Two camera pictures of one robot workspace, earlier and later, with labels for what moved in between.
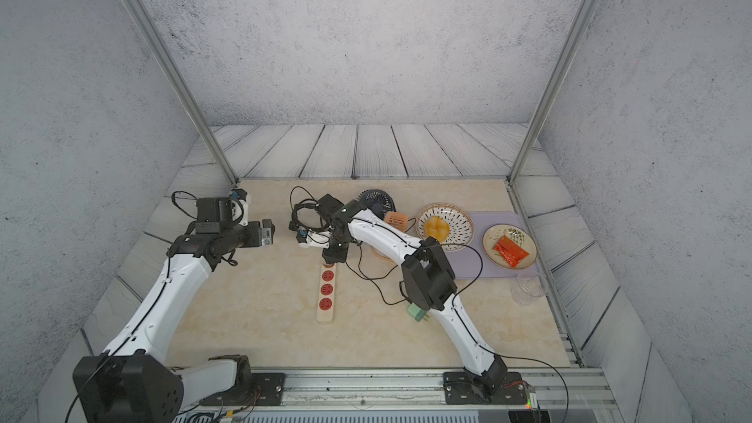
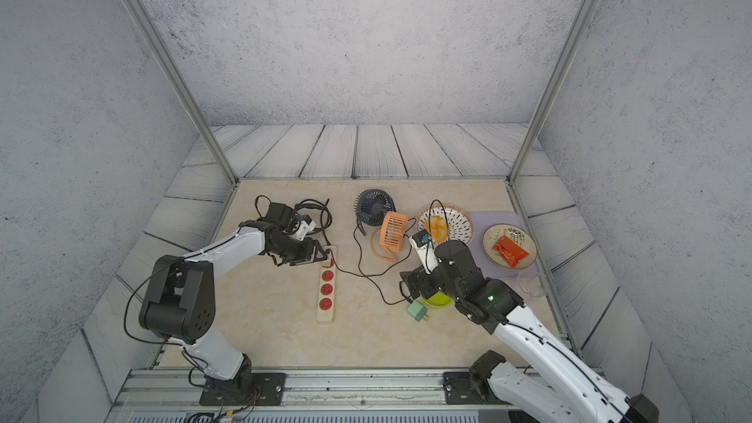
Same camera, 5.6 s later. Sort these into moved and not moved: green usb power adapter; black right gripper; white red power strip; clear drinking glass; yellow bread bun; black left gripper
Moved: black right gripper; black left gripper
Not moved: green usb power adapter; yellow bread bun; white red power strip; clear drinking glass
